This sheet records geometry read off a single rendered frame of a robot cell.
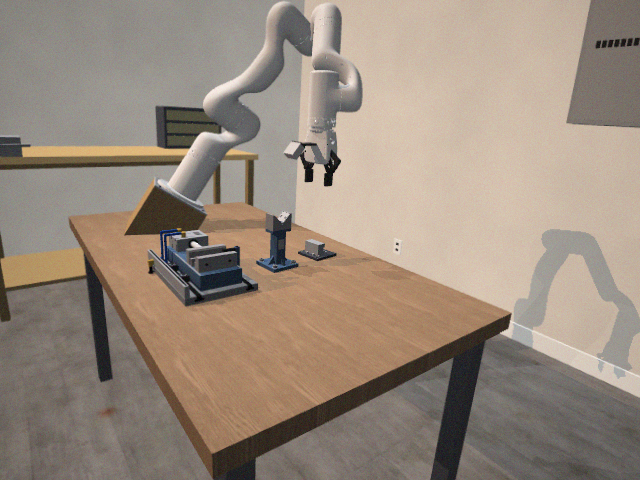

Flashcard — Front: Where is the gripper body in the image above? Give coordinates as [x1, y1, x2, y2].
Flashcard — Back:
[305, 128, 337, 165]

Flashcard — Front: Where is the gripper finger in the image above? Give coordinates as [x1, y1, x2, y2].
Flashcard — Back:
[300, 151, 315, 182]
[324, 150, 341, 187]

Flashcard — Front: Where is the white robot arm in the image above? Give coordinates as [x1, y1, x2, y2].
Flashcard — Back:
[158, 1, 362, 208]

